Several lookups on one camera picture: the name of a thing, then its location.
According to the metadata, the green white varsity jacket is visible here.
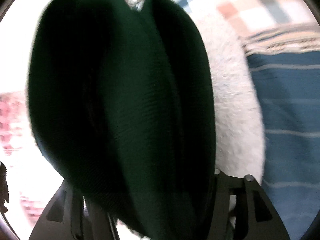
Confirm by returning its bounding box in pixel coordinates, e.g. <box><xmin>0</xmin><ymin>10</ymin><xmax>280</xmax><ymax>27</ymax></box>
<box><xmin>28</xmin><ymin>0</ymin><xmax>215</xmax><ymax>239</ymax></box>

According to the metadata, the white fluffy pillow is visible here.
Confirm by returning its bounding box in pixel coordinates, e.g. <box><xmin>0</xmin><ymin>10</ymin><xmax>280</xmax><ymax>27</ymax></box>
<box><xmin>122</xmin><ymin>0</ymin><xmax>266</xmax><ymax>240</ymax></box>

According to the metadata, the blue striped bed sheet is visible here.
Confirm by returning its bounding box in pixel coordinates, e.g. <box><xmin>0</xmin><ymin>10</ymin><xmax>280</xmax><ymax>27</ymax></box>
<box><xmin>247</xmin><ymin>51</ymin><xmax>319</xmax><ymax>239</ymax></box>

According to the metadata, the plaid checkered blanket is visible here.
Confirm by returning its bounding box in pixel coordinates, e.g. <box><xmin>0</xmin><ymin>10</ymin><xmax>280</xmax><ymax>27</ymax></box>
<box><xmin>127</xmin><ymin>0</ymin><xmax>319</xmax><ymax>57</ymax></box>

